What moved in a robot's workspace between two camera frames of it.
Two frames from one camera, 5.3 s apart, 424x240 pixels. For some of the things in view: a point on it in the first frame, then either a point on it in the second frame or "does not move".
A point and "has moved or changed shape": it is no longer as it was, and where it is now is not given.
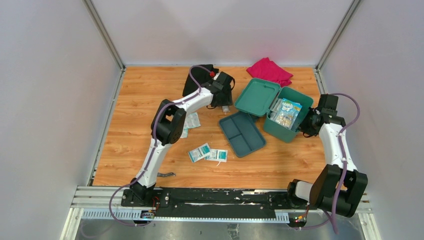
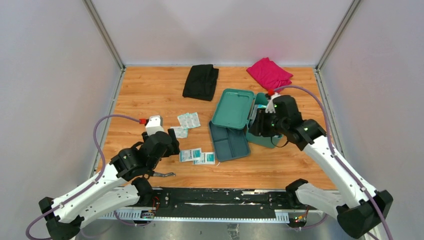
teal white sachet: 218,155 → 204,158
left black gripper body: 225,99 → 154,163
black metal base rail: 244,205 does not move
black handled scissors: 160,174 does not move
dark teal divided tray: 243,133 → 229,142
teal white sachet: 199,152 → 190,155
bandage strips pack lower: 184,133 does not move
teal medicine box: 259,97 has moved or changed shape
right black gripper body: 306,125 → 268,125
